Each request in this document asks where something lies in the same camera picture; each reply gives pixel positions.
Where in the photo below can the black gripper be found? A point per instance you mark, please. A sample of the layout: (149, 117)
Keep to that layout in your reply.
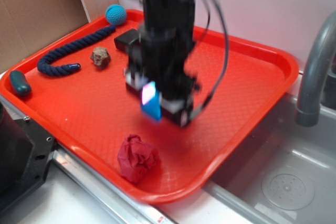
(159, 56)

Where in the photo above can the blue rectangular block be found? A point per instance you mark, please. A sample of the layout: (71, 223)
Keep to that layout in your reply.
(150, 101)

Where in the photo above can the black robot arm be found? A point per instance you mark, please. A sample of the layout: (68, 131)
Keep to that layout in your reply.
(161, 15)

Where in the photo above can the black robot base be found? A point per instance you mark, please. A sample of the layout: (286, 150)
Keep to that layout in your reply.
(26, 152)

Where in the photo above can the black rectangular case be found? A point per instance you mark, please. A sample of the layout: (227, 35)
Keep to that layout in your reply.
(128, 40)

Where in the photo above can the crumpled red cloth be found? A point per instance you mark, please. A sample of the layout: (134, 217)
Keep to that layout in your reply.
(136, 158)

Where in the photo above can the brown rock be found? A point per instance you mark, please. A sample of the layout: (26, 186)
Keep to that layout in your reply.
(100, 57)

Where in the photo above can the red plastic tray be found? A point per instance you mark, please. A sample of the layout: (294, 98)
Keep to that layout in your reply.
(90, 112)

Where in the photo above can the light blue knitted ball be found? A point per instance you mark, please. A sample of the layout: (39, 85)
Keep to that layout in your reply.
(116, 15)

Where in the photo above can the dark teal pickle toy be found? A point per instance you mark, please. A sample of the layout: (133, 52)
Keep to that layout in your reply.
(19, 83)

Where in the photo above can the grey toy sink basin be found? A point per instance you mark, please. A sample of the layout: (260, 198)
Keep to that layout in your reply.
(280, 173)

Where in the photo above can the brown cardboard panel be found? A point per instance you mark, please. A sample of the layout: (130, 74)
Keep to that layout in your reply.
(30, 25)

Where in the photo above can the grey sink faucet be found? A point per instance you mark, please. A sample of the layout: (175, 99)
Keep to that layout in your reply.
(317, 86)

